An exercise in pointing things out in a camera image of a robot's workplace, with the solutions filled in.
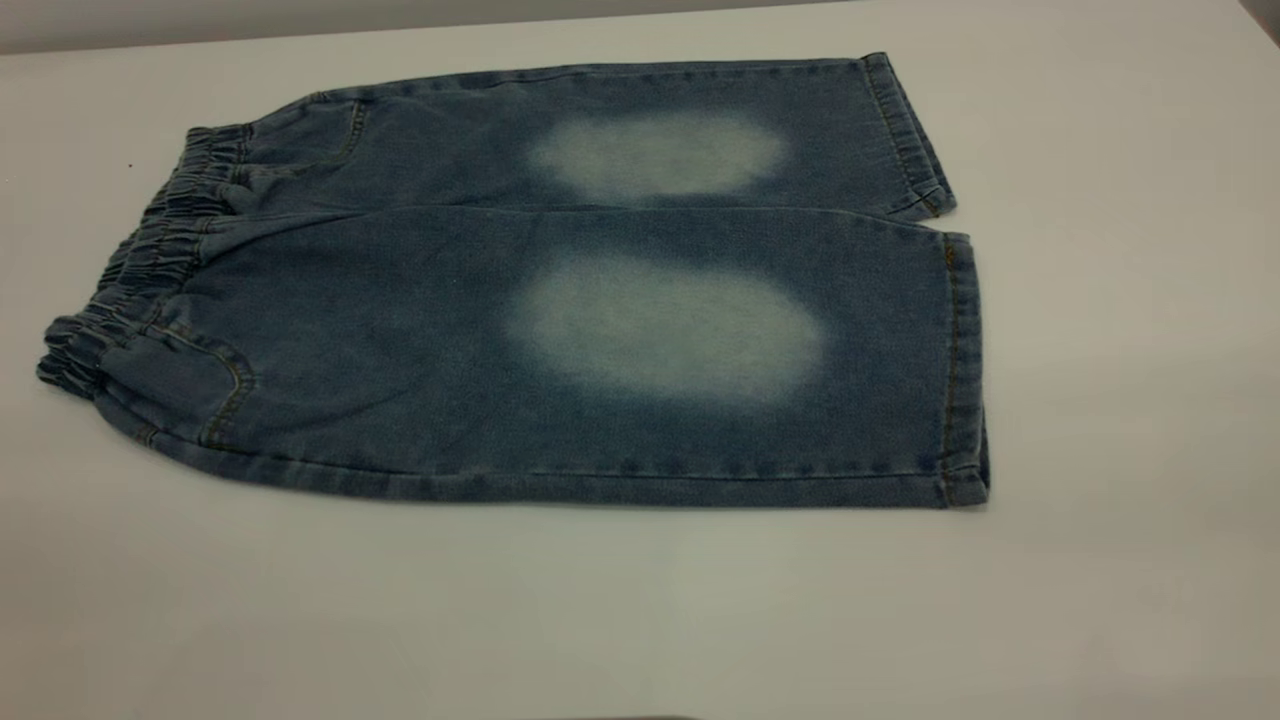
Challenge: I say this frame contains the blue denim pants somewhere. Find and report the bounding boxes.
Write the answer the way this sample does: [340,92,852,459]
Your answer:
[37,52,991,511]

